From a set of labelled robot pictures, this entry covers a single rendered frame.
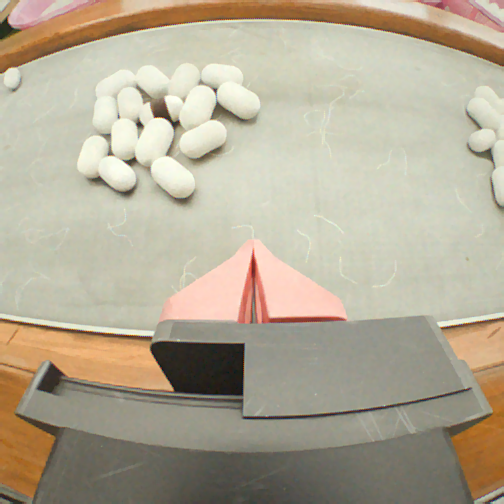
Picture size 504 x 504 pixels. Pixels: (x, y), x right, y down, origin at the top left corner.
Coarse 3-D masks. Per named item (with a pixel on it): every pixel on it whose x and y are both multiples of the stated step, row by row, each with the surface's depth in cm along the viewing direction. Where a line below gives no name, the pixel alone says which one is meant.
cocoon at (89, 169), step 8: (96, 136) 14; (88, 144) 14; (96, 144) 14; (104, 144) 15; (88, 152) 14; (96, 152) 14; (104, 152) 15; (80, 160) 14; (88, 160) 14; (96, 160) 14; (80, 168) 14; (88, 168) 14; (96, 168) 14; (88, 176) 14; (96, 176) 15
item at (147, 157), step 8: (152, 120) 14; (160, 120) 14; (144, 128) 14; (152, 128) 14; (160, 128) 14; (168, 128) 14; (144, 136) 14; (152, 136) 14; (160, 136) 14; (168, 136) 15; (136, 144) 14; (144, 144) 14; (152, 144) 14; (160, 144) 14; (168, 144) 15; (136, 152) 14; (144, 152) 14; (152, 152) 14; (160, 152) 14; (144, 160) 14; (152, 160) 14
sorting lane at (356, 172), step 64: (64, 64) 19; (128, 64) 18; (256, 64) 18; (320, 64) 18; (384, 64) 18; (448, 64) 19; (0, 128) 17; (64, 128) 17; (256, 128) 16; (320, 128) 16; (384, 128) 16; (448, 128) 16; (0, 192) 16; (64, 192) 15; (128, 192) 15; (192, 192) 15; (256, 192) 15; (320, 192) 15; (384, 192) 15; (448, 192) 15; (0, 256) 14; (64, 256) 14; (128, 256) 14; (192, 256) 14; (320, 256) 14; (384, 256) 14; (448, 256) 14; (64, 320) 13; (128, 320) 13; (448, 320) 13
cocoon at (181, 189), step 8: (160, 160) 14; (168, 160) 14; (152, 168) 14; (160, 168) 13; (168, 168) 13; (176, 168) 13; (184, 168) 14; (152, 176) 14; (160, 176) 13; (168, 176) 13; (176, 176) 13; (184, 176) 13; (192, 176) 14; (160, 184) 14; (168, 184) 13; (176, 184) 13; (184, 184) 13; (192, 184) 14; (168, 192) 14; (176, 192) 14; (184, 192) 14
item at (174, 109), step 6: (168, 96) 15; (174, 96) 15; (168, 102) 15; (174, 102) 15; (180, 102) 15; (144, 108) 15; (168, 108) 15; (174, 108) 15; (180, 108) 15; (144, 114) 15; (150, 114) 15; (174, 114) 15; (144, 120) 15; (150, 120) 15; (174, 120) 16
